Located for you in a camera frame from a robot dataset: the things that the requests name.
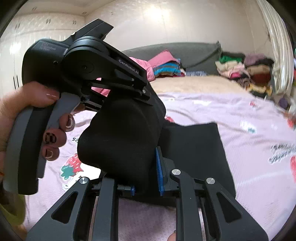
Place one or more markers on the cream satin curtain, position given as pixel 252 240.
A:
pixel 283 67

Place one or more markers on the white wardrobe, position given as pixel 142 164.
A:
pixel 25 30

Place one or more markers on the lilac strawberry print bedsheet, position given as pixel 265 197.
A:
pixel 258 141

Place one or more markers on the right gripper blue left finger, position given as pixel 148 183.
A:
pixel 132 190

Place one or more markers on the beige mattress cover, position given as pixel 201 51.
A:
pixel 196 84

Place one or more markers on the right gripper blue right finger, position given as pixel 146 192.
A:
pixel 159 172

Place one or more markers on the pile of folded clothes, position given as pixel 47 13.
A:
pixel 252 72

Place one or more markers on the left hand painted nails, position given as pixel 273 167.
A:
pixel 36 95

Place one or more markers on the grey padded headboard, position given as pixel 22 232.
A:
pixel 194 56

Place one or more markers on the right hand thumb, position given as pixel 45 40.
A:
pixel 172 237

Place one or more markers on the black printed t-shirt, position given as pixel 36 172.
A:
pixel 122 138

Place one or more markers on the striped colourful folded cloth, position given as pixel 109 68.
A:
pixel 169 69

